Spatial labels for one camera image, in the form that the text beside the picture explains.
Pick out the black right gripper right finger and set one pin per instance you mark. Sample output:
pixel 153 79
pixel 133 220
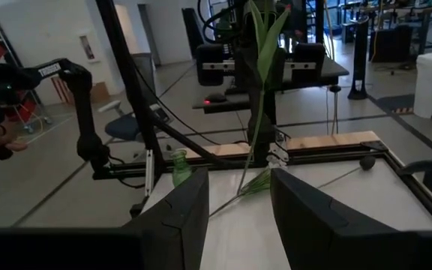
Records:
pixel 302 221

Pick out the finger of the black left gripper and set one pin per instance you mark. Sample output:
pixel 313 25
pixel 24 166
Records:
pixel 309 56
pixel 210 52

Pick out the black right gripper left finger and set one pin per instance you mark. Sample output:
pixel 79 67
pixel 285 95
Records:
pixel 182 225

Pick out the pink tulip with green leaves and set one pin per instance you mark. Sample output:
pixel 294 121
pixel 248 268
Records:
pixel 268 56

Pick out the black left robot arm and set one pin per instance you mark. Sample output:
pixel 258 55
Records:
pixel 269 112

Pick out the green glass vase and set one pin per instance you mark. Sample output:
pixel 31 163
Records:
pixel 181 172

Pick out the black desk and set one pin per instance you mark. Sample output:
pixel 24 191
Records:
pixel 328 69

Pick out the black upright panel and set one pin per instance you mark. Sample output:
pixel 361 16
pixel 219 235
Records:
pixel 193 30

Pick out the black computer mouse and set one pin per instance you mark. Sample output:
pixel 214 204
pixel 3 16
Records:
pixel 216 98

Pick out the grey trash can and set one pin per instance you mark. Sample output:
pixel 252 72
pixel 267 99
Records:
pixel 148 71

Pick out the black cabinet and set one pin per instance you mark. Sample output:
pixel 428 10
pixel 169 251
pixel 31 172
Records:
pixel 390 45

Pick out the small black round knob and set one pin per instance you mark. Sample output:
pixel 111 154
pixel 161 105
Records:
pixel 368 162

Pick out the grey mat with hazard stripe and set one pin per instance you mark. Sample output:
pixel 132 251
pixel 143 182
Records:
pixel 396 103

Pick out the blue seat office chair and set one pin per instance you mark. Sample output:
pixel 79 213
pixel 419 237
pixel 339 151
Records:
pixel 124 127

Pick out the person's hand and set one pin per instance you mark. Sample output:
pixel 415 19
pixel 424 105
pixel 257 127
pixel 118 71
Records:
pixel 6 137

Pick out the black pedestal post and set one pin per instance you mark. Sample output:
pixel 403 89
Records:
pixel 360 56

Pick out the black aluminium rig frame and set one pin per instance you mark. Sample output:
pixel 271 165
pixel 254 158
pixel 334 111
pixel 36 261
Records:
pixel 126 75

